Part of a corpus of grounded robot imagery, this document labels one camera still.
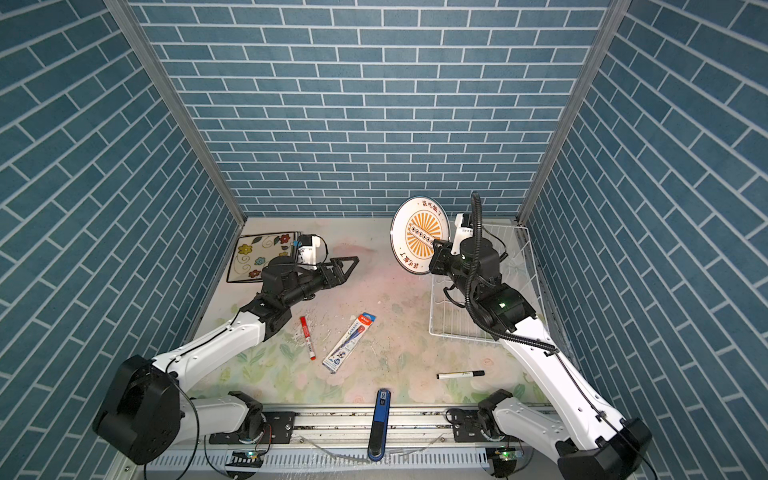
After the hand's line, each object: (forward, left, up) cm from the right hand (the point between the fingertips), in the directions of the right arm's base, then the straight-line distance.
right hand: (431, 238), depth 70 cm
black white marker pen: (-20, -11, -34) cm, 41 cm away
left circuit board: (-43, +42, -36) cm, 70 cm away
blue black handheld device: (-34, +10, -32) cm, 48 cm away
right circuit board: (-38, -21, -35) cm, 56 cm away
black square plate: (+15, +63, -30) cm, 71 cm away
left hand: (-2, +20, -10) cm, 22 cm away
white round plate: (+5, +3, 0) cm, 6 cm away
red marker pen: (-11, +36, -34) cm, 50 cm away
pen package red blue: (-14, +22, -32) cm, 42 cm away
